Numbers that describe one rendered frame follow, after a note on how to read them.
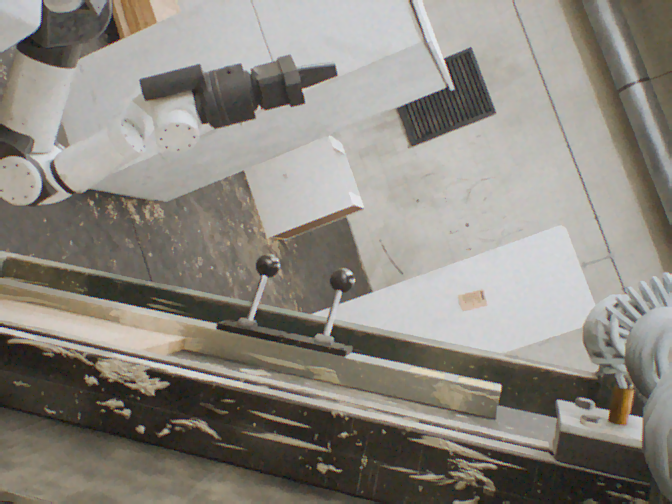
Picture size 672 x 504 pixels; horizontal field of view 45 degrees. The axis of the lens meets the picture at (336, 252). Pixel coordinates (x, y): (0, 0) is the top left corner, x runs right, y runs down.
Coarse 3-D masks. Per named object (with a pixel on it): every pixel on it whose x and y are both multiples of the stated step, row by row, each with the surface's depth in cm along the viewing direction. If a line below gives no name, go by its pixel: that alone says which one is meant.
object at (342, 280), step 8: (336, 272) 122; (344, 272) 122; (336, 280) 122; (344, 280) 122; (352, 280) 122; (336, 288) 122; (344, 288) 122; (336, 296) 122; (336, 304) 121; (328, 320) 120; (328, 328) 119; (320, 336) 118; (328, 336) 119; (328, 344) 118
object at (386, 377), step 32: (0, 288) 128; (32, 288) 128; (128, 320) 123; (160, 320) 122; (192, 320) 124; (224, 352) 120; (256, 352) 119; (288, 352) 118; (320, 352) 117; (352, 384) 116; (384, 384) 114; (416, 384) 113; (448, 384) 112
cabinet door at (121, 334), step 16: (0, 304) 122; (16, 304) 124; (32, 304) 126; (16, 320) 114; (32, 320) 116; (48, 320) 118; (64, 320) 119; (80, 320) 120; (96, 320) 122; (96, 336) 112; (112, 336) 114; (128, 336) 114; (144, 336) 116; (160, 336) 119; (176, 336) 121; (160, 352) 113
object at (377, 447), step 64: (0, 320) 85; (0, 384) 79; (64, 384) 78; (128, 384) 76; (192, 384) 75; (256, 384) 77; (192, 448) 75; (256, 448) 73; (320, 448) 72; (384, 448) 71; (448, 448) 69; (512, 448) 69; (576, 448) 67; (640, 448) 64
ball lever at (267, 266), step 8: (264, 256) 125; (272, 256) 125; (256, 264) 125; (264, 264) 124; (272, 264) 125; (264, 272) 125; (272, 272) 125; (264, 280) 125; (256, 296) 123; (256, 304) 123; (248, 312) 122; (240, 320) 121; (248, 320) 121
